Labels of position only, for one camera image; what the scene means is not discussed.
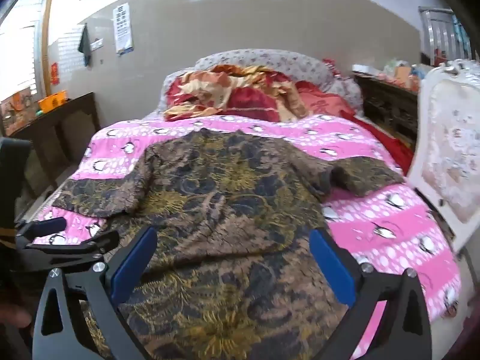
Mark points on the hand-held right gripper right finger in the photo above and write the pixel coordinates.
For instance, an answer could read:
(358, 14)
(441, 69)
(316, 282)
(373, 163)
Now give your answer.
(333, 270)

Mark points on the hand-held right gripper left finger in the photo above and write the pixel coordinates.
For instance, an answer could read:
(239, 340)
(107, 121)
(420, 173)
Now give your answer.
(133, 270)

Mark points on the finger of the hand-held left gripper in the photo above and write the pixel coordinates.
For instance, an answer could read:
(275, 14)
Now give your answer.
(75, 243)
(48, 226)

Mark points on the brown floral patterned shirt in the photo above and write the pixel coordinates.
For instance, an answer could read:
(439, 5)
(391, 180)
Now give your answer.
(225, 195)

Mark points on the person's left hand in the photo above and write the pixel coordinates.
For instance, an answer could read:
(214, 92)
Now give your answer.
(13, 315)

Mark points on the pink penguin print blanket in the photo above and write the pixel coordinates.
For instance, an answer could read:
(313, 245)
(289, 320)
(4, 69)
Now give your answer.
(375, 225)

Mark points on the dark wooden cabinet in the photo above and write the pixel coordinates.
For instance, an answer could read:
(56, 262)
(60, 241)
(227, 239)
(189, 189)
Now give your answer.
(67, 127)

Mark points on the orange box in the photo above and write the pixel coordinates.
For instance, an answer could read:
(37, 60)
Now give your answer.
(52, 102)

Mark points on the window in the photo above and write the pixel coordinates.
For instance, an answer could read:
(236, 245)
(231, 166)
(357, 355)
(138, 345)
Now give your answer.
(22, 45)

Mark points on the red bed sheet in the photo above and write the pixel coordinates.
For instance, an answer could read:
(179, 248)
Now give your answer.
(390, 142)

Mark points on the dark hanging cloth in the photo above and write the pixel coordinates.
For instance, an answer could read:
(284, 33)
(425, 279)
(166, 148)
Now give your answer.
(85, 47)

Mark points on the red embroidered pillow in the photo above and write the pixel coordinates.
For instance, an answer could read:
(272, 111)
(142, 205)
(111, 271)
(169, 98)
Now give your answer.
(322, 103)

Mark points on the dark wooden nightstand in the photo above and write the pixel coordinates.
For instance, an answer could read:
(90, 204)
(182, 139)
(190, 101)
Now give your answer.
(386, 108)

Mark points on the red floral quilt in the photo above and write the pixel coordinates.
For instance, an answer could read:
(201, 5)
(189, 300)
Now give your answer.
(232, 90)

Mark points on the heap of colourful packets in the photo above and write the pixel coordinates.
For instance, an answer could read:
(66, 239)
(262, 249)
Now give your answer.
(399, 71)

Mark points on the red floral pillow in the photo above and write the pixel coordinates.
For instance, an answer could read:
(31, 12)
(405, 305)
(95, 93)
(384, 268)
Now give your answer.
(270, 58)

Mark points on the metal rack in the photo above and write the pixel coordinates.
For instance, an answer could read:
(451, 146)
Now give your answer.
(438, 33)

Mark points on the red wall sticker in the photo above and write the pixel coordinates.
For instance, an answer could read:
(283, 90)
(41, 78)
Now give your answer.
(54, 73)

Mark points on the white wall socket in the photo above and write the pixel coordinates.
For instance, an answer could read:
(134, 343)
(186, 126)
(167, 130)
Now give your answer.
(97, 44)

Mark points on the white wall poster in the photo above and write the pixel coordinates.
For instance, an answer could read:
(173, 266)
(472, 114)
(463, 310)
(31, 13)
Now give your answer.
(123, 28)

